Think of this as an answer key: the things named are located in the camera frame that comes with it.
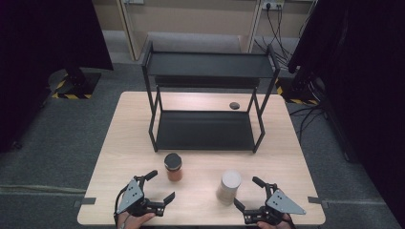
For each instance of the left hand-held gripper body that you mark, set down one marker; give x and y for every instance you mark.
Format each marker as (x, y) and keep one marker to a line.
(132, 195)

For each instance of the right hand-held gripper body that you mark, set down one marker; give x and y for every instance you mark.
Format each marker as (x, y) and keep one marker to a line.
(281, 203)

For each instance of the beige spice jar white lid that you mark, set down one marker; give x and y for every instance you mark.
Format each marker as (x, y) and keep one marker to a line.
(228, 187)

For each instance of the orange spice jar black lid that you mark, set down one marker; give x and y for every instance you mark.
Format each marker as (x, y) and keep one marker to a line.
(174, 171)

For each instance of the black two-tier metal shelf rack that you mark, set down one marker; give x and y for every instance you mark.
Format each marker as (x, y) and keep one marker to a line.
(203, 130)

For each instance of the person's right hand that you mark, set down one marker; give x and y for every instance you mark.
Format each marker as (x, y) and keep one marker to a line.
(273, 225)

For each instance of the person's left hand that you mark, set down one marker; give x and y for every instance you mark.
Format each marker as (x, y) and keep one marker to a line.
(133, 221)

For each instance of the dark round table grommet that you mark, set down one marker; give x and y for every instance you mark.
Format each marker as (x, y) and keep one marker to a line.
(234, 105)

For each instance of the black stand with striped base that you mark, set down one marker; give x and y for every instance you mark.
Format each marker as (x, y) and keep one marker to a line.
(76, 84)
(301, 90)

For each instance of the black curtain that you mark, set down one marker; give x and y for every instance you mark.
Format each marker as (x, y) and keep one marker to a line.
(366, 79)
(47, 47)

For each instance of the white wall power outlet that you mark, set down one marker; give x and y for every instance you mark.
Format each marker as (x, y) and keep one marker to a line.
(273, 4)
(133, 1)

